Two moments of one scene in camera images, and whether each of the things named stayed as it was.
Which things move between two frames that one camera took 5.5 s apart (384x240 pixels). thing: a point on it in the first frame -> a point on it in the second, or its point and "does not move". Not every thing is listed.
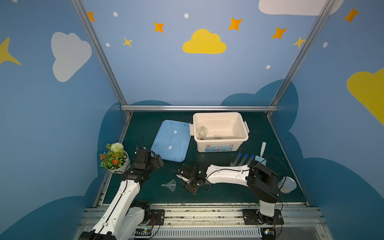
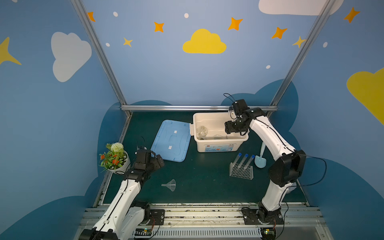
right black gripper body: (190, 176) -> (231, 127)
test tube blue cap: (246, 156) does not move
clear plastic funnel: (171, 185) does not move
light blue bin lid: (172, 141) does not move
